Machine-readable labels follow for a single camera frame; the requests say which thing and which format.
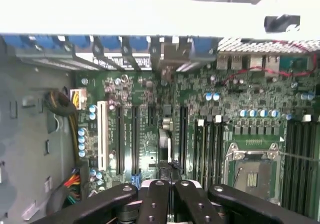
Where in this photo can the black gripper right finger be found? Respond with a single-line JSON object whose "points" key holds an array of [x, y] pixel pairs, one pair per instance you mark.
{"points": [[200, 204]]}

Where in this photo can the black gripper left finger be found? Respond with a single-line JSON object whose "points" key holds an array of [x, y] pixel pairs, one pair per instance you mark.
{"points": [[155, 204]]}

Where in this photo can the CPU socket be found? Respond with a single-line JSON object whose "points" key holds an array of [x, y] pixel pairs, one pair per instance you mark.
{"points": [[252, 174]]}

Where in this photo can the white expansion slot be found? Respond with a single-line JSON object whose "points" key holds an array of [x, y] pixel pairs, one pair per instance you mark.
{"points": [[103, 134]]}

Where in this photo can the thin metal locking lever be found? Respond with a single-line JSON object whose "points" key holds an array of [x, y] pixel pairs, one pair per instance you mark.
{"points": [[300, 156]]}

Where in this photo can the green Dell motherboard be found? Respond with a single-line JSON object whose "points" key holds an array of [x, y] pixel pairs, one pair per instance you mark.
{"points": [[250, 94]]}

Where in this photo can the black open PC case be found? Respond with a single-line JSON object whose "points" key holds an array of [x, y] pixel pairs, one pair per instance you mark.
{"points": [[30, 134]]}

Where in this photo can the blue expansion card latch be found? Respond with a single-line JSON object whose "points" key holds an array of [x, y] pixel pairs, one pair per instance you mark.
{"points": [[48, 41], [110, 43], [140, 43], [79, 42], [18, 42], [202, 48]]}

